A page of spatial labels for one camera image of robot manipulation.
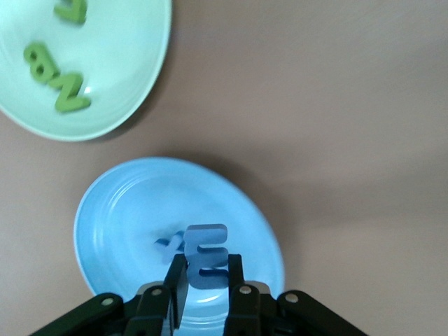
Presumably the green letter N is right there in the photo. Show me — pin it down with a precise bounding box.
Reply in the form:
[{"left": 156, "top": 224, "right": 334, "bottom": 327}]
[{"left": 48, "top": 71, "right": 92, "bottom": 115}]

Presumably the green letter B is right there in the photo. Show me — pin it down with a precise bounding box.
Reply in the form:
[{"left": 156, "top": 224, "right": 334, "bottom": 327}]
[{"left": 23, "top": 41, "right": 62, "bottom": 85}]

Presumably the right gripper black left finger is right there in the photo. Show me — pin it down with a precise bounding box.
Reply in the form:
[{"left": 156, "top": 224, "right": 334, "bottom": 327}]
[{"left": 33, "top": 254, "right": 190, "bottom": 336}]

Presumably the blue letter E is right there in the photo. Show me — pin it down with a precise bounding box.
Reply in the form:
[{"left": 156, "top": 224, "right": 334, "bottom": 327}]
[{"left": 183, "top": 223, "right": 229, "bottom": 291}]

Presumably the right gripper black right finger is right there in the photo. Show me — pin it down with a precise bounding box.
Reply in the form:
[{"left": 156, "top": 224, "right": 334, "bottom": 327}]
[{"left": 223, "top": 254, "right": 368, "bottom": 336}]

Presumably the blue plate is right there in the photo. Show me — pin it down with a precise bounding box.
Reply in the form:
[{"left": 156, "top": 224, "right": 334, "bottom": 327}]
[{"left": 73, "top": 156, "right": 285, "bottom": 332}]

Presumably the blue letter X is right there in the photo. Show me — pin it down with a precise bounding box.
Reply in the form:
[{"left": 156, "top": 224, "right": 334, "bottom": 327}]
[{"left": 153, "top": 230, "right": 186, "bottom": 265}]

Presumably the green letter U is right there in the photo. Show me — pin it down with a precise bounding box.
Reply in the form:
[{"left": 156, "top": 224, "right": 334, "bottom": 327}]
[{"left": 52, "top": 0, "right": 88, "bottom": 25}]

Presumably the brown table cover sheet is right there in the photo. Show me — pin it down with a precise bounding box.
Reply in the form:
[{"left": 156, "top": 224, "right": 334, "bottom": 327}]
[{"left": 0, "top": 0, "right": 448, "bottom": 336}]

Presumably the light green plate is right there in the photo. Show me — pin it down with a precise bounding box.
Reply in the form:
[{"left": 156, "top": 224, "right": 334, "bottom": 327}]
[{"left": 0, "top": 0, "right": 173, "bottom": 142}]

